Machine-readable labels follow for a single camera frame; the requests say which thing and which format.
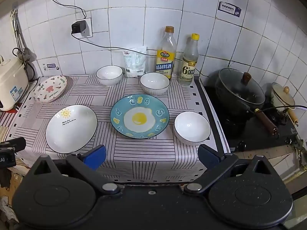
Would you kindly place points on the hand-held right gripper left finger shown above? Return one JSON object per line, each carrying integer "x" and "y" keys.
{"x": 96, "y": 153}

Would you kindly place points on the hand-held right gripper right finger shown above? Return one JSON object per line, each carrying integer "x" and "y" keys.
{"x": 208, "y": 155}

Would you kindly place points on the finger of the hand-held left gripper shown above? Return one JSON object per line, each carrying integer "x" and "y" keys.
{"x": 15, "y": 144}

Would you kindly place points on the white ribbed bowl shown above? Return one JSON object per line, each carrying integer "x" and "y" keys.
{"x": 109, "y": 75}
{"x": 192, "y": 127}
{"x": 154, "y": 83}

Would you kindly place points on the white plate sun print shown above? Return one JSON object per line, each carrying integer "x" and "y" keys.
{"x": 71, "y": 128}

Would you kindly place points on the blue plate fried egg print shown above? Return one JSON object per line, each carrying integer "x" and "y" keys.
{"x": 139, "y": 116}

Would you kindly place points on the white plate floral print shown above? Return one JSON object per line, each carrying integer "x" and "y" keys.
{"x": 50, "y": 89}

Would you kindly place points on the black gas stove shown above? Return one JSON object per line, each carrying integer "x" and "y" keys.
{"x": 251, "y": 136}

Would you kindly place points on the striped tablecloth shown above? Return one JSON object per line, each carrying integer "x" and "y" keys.
{"x": 144, "y": 153}

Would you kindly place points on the white rice cooker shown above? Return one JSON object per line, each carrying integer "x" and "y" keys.
{"x": 12, "y": 81}

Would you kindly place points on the cream enamel pot with lid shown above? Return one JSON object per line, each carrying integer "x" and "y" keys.
{"x": 283, "y": 97}

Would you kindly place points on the vinegar bottle yellow cap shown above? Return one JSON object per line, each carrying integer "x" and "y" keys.
{"x": 189, "y": 61}

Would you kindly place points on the white salt bag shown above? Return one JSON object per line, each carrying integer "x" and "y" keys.
{"x": 135, "y": 62}

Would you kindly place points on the cooking wine bottle gold cap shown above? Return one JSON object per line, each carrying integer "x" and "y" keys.
{"x": 166, "y": 52}

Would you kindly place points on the black power adapter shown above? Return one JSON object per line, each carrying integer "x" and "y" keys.
{"x": 78, "y": 27}

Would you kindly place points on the small wall sticker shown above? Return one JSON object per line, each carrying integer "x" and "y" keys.
{"x": 50, "y": 66}

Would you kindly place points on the white wall socket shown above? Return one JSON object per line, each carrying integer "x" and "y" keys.
{"x": 90, "y": 28}

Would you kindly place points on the large wall sticker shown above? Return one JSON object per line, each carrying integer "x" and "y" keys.
{"x": 229, "y": 9}

